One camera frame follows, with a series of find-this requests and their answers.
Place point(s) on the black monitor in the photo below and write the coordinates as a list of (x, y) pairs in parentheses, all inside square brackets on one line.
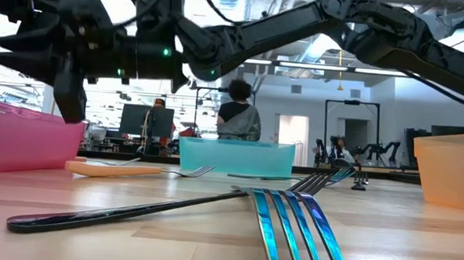
[(133, 119), (162, 124)]

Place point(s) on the pink plastic bin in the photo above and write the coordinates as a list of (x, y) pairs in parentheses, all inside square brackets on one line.
[(28, 139)]

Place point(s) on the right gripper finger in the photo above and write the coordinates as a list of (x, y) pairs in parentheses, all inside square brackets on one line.
[(38, 36), (32, 65)]

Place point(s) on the orange plastic bin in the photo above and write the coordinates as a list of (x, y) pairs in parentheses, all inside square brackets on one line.
[(452, 169)]

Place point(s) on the background black robot arm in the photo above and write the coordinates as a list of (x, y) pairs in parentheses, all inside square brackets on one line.
[(386, 148), (319, 150)]

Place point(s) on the teal plastic bin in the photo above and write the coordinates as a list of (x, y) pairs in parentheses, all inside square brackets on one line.
[(234, 158)]

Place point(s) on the black cabinet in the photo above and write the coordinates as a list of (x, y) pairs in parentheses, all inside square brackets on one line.
[(414, 149)]

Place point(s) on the person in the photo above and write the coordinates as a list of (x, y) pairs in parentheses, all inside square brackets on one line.
[(342, 153), (238, 122), (160, 102)]

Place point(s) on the ceiling light bar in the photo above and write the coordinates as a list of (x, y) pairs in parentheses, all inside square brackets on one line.
[(319, 66)]

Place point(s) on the iridescent blue fork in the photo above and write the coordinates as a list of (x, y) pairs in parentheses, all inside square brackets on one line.
[(266, 235), (341, 174)]

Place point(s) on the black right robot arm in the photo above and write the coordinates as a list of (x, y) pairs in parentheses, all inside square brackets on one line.
[(281, 25)]

